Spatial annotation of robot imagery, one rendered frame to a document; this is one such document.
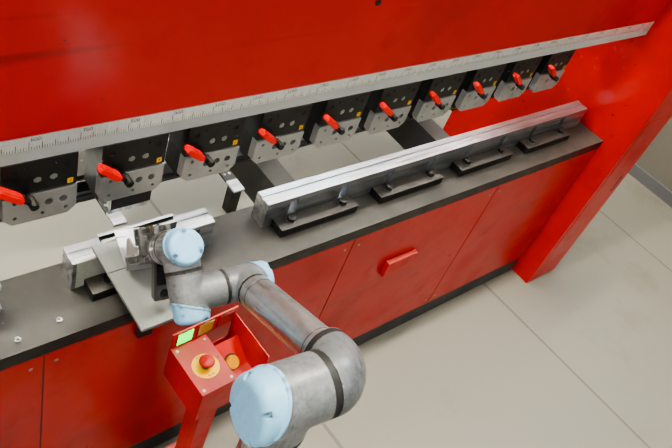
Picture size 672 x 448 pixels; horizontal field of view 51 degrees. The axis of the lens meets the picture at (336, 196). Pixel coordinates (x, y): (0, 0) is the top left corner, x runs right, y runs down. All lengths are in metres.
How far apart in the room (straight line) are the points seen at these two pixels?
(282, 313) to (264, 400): 0.28
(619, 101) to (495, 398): 1.36
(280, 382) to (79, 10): 0.70
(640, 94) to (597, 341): 1.25
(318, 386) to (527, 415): 2.15
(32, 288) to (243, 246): 0.56
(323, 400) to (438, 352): 2.07
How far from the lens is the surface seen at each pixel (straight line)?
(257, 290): 1.41
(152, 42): 1.40
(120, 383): 2.09
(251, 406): 1.12
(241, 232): 2.04
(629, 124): 3.20
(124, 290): 1.70
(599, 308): 3.88
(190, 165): 1.68
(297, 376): 1.12
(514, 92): 2.52
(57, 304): 1.82
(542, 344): 3.50
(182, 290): 1.43
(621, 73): 3.18
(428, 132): 2.71
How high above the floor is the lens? 2.34
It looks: 40 degrees down
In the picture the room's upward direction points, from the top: 22 degrees clockwise
